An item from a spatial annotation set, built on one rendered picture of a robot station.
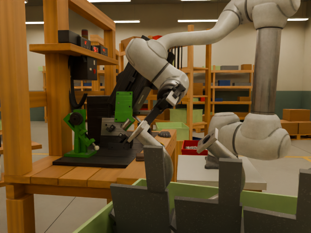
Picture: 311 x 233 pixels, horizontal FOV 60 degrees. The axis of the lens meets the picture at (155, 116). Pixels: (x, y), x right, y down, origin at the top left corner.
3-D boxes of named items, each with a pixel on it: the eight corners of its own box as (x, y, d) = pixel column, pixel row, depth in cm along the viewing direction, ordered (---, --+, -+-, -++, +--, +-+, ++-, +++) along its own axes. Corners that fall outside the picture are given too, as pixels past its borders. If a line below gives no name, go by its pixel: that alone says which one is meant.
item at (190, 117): (187, 168, 439) (189, 18, 416) (116, 145, 620) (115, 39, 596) (209, 163, 473) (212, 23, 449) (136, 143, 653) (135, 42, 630)
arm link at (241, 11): (214, 9, 126) (241, 3, 117) (232, -11, 134) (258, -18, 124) (224, 33, 133) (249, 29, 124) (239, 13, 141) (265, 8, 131)
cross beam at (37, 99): (104, 100, 262) (104, 90, 261) (14, 109, 134) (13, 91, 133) (99, 100, 263) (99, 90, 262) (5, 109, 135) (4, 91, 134)
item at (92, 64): (97, 80, 191) (97, 58, 189) (88, 79, 174) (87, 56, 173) (81, 80, 193) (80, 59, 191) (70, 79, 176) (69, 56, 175)
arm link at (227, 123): (218, 148, 152) (220, 109, 148) (248, 154, 138) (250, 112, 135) (200, 153, 141) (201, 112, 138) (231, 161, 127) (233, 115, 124)
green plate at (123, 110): (133, 123, 186) (135, 94, 190) (130, 122, 178) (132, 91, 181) (117, 123, 188) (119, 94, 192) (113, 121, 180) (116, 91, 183)
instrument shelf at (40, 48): (119, 64, 236) (118, 60, 236) (70, 50, 148) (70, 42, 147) (91, 65, 240) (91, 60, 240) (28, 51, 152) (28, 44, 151)
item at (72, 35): (80, 45, 171) (80, 34, 170) (69, 41, 156) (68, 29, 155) (70, 46, 172) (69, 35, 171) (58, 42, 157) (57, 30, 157)
